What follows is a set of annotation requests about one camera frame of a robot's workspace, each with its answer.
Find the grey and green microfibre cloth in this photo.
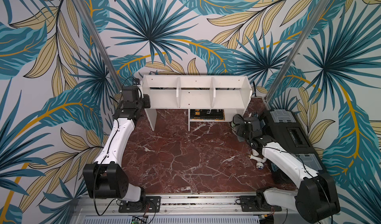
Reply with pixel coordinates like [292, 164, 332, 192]
[231, 114, 246, 138]

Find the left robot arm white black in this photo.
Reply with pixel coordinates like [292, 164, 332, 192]
[82, 85, 150, 202]

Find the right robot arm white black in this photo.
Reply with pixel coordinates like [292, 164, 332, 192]
[233, 117, 341, 224]

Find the white wooden bookshelf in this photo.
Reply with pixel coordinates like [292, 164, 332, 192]
[141, 75, 253, 130]

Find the white plastic pipe fitting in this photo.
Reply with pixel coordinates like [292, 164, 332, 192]
[249, 149, 267, 170]

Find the black plastic toolbox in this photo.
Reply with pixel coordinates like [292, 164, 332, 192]
[260, 110, 327, 173]

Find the black book with yellow text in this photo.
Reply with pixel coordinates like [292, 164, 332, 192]
[190, 110, 225, 121]

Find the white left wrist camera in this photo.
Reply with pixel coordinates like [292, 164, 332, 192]
[132, 78, 141, 86]

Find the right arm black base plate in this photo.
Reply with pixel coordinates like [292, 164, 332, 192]
[238, 195, 282, 213]

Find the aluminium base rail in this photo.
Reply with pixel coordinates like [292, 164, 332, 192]
[70, 192, 306, 224]

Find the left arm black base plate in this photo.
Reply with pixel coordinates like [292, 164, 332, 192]
[118, 196, 161, 213]

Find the left aluminium corner post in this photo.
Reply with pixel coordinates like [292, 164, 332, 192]
[73, 0, 123, 92]

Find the aluminium corner post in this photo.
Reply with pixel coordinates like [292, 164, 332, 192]
[265, 0, 330, 104]
[73, 0, 123, 92]

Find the right aluminium corner post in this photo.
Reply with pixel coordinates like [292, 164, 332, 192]
[265, 0, 330, 104]

